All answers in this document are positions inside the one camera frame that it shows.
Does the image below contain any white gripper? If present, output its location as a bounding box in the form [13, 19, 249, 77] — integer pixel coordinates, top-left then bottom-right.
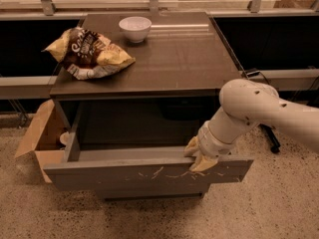
[183, 121, 234, 172]

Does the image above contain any grey top drawer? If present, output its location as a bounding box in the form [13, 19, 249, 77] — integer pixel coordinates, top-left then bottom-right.
[44, 100, 253, 191]

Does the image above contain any grey drawer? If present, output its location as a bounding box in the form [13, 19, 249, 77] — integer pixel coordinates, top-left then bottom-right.
[96, 183, 209, 200]
[44, 100, 253, 191]

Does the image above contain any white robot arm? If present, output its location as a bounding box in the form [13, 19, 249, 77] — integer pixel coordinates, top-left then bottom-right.
[184, 79, 319, 172]

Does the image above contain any grey drawer cabinet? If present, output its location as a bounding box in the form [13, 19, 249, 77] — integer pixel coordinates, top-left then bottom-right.
[49, 11, 248, 201]

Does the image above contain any grey bottom drawer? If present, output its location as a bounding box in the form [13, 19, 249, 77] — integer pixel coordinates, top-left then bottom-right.
[96, 183, 209, 200]

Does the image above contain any open cardboard box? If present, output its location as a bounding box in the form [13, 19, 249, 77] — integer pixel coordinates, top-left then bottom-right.
[15, 100, 65, 183]

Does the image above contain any black wheeled stand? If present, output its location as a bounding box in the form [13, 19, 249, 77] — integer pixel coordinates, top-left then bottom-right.
[260, 124, 280, 154]

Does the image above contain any white cup in box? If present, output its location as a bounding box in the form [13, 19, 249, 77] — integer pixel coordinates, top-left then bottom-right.
[60, 131, 70, 145]

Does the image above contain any white ceramic bowl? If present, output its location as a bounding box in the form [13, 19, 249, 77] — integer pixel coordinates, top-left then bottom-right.
[119, 16, 152, 43]

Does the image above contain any yellow brown chip bag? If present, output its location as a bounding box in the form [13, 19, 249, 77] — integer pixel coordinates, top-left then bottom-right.
[44, 27, 136, 80]

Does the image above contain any black cable with plug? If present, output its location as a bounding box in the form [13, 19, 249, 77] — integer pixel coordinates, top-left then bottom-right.
[241, 67, 271, 85]

